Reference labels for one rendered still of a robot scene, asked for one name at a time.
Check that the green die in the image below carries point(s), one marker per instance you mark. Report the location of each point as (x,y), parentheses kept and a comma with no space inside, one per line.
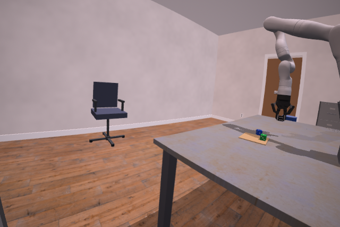
(263,137)

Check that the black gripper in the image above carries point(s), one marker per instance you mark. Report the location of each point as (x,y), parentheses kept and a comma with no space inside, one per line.
(283,102)

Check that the peach flat square mat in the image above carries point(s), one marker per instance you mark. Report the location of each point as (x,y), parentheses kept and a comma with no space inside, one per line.
(253,138)

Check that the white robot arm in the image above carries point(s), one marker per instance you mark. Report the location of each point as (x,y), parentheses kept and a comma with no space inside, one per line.
(303,29)

